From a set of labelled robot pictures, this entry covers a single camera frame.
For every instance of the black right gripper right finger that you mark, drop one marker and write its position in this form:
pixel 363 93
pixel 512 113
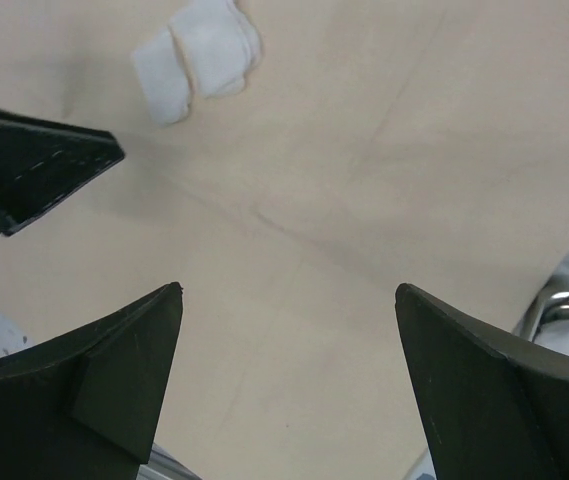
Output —
pixel 492 405

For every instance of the beige cloth mat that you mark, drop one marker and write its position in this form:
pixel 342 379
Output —
pixel 376 143

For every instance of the white gauze pad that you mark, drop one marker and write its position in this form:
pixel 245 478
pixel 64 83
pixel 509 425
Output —
pixel 220 43
pixel 163 79

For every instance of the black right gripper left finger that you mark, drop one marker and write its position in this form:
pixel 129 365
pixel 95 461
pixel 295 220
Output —
pixel 86 404

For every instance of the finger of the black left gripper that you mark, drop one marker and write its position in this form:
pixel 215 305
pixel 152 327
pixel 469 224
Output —
pixel 42 163

